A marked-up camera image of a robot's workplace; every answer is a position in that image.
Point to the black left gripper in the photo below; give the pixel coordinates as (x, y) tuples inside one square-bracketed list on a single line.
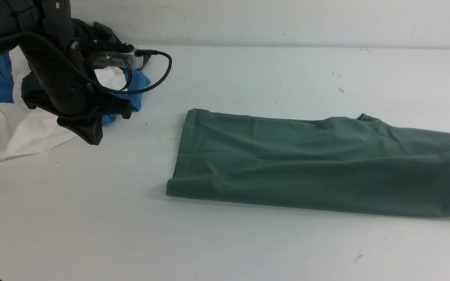
[(80, 108)]

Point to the green long-sleeved shirt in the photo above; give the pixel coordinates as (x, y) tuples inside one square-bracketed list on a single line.
[(339, 164)]

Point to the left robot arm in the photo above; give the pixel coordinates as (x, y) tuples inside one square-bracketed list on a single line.
[(44, 32)]

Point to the white shirt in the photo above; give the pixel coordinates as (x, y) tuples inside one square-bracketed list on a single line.
[(24, 131)]

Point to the dark grey shirt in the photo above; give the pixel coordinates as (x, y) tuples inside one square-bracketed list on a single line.
[(97, 32)]

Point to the blue shirt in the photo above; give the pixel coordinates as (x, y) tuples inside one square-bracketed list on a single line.
[(10, 83)]

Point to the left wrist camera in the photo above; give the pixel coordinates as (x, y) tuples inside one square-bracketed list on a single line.
[(101, 55)]

